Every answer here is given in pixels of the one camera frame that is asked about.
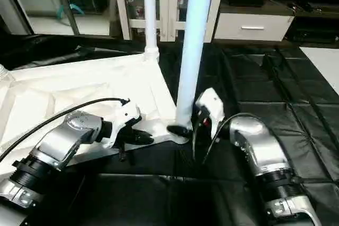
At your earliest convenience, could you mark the grey metal frame post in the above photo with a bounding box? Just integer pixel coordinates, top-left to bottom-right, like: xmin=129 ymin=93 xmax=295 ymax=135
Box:
xmin=0 ymin=0 xmax=33 ymax=36
xmin=55 ymin=0 xmax=81 ymax=36

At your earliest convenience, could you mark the white glass door cabinet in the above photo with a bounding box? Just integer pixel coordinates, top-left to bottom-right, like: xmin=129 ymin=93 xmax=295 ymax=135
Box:
xmin=111 ymin=0 xmax=227 ymax=43

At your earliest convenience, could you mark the white plastic table leg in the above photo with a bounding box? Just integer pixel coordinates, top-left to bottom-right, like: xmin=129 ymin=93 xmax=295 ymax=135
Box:
xmin=0 ymin=63 xmax=14 ymax=83
xmin=142 ymin=0 xmax=160 ymax=62
xmin=174 ymin=0 xmax=215 ymax=129

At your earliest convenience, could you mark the black low media cabinet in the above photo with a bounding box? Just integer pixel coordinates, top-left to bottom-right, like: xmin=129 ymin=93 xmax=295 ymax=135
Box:
xmin=286 ymin=0 xmax=339 ymax=44

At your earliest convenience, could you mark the blue plastic stool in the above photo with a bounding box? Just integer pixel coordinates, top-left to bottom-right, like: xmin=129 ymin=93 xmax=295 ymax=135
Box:
xmin=57 ymin=4 xmax=85 ymax=19

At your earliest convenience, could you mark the black table mat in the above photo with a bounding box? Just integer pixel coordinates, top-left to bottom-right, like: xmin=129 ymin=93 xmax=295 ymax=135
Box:
xmin=0 ymin=33 xmax=339 ymax=226

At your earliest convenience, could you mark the white drawer unit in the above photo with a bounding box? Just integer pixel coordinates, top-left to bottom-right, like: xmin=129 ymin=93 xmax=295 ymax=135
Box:
xmin=213 ymin=12 xmax=295 ymax=42

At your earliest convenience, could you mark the white plastic table top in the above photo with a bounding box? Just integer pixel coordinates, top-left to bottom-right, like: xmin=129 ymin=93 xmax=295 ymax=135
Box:
xmin=0 ymin=52 xmax=189 ymax=178

